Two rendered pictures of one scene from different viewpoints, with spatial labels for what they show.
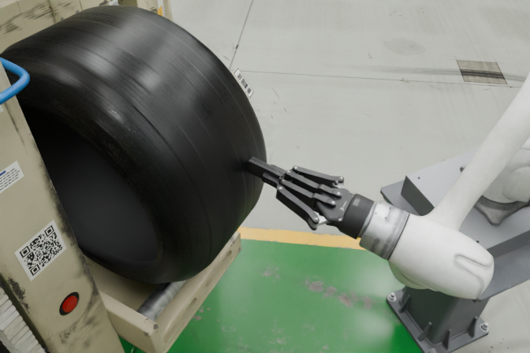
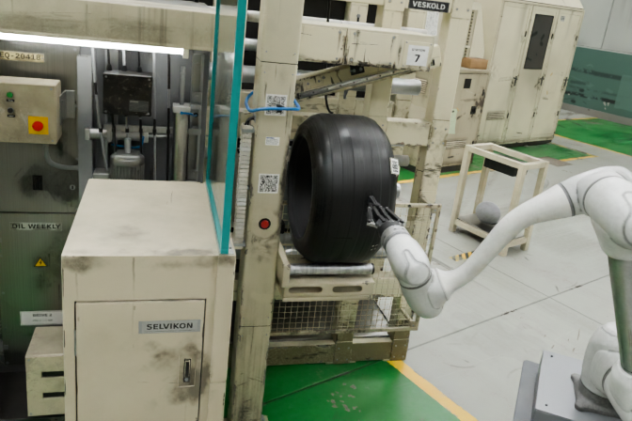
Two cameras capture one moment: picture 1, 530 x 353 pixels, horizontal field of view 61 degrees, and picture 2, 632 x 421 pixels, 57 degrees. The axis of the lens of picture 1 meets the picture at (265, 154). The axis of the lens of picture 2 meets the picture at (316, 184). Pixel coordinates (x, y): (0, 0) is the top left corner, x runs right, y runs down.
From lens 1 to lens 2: 1.47 m
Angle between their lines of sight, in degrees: 45
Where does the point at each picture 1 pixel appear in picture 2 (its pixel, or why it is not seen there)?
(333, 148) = not seen: hidden behind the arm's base
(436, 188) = (558, 368)
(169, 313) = (302, 280)
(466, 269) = (405, 257)
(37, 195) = (279, 157)
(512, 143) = (494, 235)
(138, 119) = (327, 145)
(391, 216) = (398, 229)
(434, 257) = (397, 246)
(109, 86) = (326, 130)
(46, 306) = (256, 212)
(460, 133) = not seen: outside the picture
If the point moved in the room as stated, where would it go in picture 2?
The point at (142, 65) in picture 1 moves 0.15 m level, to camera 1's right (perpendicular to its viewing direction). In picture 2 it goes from (346, 131) to (378, 141)
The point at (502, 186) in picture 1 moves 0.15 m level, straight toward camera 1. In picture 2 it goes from (590, 368) to (545, 366)
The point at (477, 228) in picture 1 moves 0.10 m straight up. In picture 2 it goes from (558, 401) to (565, 375)
